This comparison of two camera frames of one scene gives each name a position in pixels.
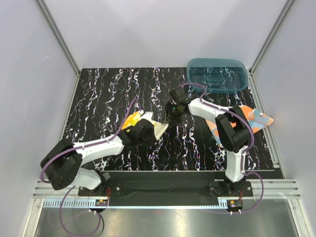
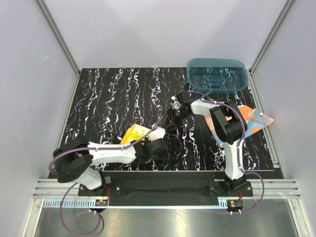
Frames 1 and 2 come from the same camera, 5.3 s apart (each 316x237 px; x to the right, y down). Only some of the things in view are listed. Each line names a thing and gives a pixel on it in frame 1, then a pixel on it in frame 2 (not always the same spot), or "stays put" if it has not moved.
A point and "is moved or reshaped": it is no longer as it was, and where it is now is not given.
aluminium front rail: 273,189 stays put
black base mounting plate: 214,184 stays put
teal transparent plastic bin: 219,76 stays put
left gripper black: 152,140 to 146,140
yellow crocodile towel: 159,127 is moved or reshaped
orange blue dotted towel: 257,119 stays put
